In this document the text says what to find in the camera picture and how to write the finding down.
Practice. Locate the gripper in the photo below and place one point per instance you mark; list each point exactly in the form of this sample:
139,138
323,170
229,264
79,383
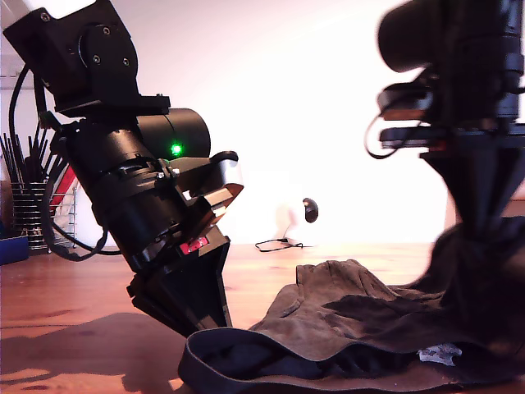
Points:
471,137
139,221

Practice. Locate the blue box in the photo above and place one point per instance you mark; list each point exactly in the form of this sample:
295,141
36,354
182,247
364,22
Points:
12,250

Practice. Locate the white security camera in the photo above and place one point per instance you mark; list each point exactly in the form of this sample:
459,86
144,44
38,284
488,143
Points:
311,210

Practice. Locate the black chopstick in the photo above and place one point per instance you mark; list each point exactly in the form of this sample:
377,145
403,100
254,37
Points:
11,159
35,143
21,159
41,143

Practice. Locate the red packet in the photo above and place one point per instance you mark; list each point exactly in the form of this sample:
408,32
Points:
61,189

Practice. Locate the white paper packet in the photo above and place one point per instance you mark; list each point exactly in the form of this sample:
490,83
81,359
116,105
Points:
62,219

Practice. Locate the grey underwear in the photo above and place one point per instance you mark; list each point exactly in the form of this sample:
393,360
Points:
328,324

